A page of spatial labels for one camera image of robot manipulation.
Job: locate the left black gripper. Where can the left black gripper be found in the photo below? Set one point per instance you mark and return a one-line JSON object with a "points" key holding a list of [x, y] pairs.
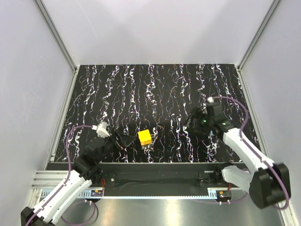
{"points": [[124, 141]]}

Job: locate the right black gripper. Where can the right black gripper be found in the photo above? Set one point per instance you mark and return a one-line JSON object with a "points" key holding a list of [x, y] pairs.
{"points": [[198, 114]]}

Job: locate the yellow socket block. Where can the yellow socket block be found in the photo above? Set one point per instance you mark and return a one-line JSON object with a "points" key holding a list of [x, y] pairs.
{"points": [[145, 137]]}

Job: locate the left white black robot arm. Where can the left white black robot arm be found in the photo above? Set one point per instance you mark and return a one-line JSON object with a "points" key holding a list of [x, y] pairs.
{"points": [[85, 172]]}

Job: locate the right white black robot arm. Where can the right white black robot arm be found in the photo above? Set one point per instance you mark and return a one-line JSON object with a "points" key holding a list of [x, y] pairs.
{"points": [[266, 182]]}

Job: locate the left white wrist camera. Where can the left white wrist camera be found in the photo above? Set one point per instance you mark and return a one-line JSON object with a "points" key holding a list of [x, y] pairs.
{"points": [[101, 130]]}

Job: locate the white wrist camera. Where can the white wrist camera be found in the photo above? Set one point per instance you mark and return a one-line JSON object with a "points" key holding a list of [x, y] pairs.
{"points": [[101, 130], [210, 100]]}

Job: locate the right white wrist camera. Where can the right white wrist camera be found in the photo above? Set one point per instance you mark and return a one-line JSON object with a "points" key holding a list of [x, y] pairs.
{"points": [[210, 100]]}

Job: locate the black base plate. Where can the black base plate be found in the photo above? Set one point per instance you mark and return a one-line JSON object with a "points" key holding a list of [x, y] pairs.
{"points": [[170, 179]]}

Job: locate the left aluminium frame post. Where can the left aluminium frame post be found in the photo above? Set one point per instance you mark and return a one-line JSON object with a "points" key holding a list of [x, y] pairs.
{"points": [[54, 32]]}

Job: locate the aluminium frame post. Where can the aluminium frame post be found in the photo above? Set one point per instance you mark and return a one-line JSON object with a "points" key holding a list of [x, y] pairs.
{"points": [[54, 32], [266, 20]]}

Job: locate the right aluminium frame post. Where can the right aluminium frame post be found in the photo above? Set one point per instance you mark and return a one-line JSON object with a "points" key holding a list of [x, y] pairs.
{"points": [[266, 20]]}

